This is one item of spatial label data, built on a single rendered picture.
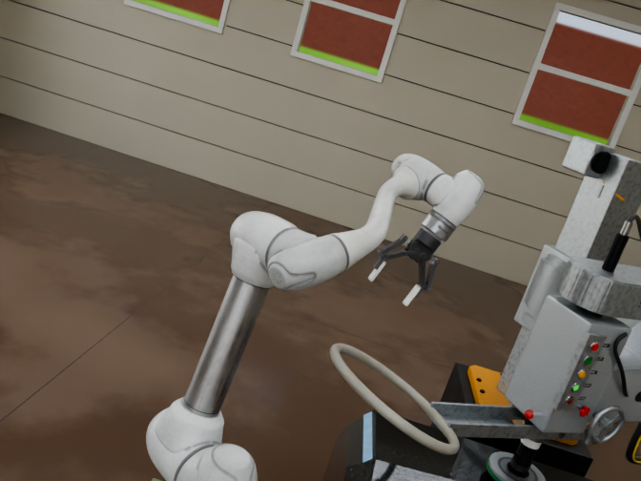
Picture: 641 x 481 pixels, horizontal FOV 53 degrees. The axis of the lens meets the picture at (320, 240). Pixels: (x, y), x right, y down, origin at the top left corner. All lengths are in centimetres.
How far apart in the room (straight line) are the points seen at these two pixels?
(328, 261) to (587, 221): 182
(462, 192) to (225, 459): 95
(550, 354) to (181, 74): 717
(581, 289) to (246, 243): 113
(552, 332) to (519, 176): 615
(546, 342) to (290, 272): 114
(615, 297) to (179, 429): 139
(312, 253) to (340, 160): 689
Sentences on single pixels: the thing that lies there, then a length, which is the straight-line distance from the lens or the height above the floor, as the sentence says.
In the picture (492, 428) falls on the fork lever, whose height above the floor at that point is 113.
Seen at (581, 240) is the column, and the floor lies 165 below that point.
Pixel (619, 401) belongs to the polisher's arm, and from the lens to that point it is 257.
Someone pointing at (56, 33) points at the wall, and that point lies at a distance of 958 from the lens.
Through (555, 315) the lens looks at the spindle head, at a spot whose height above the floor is 152.
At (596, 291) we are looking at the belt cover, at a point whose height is 166.
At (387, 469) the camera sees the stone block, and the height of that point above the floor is 83.
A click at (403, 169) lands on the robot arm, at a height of 187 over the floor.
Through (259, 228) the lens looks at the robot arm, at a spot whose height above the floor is 167.
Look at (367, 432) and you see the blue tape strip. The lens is 259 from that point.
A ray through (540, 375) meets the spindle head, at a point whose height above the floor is 130.
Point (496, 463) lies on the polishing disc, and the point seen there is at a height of 90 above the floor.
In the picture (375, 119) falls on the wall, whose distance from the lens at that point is 828.
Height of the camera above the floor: 214
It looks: 16 degrees down
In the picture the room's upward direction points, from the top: 17 degrees clockwise
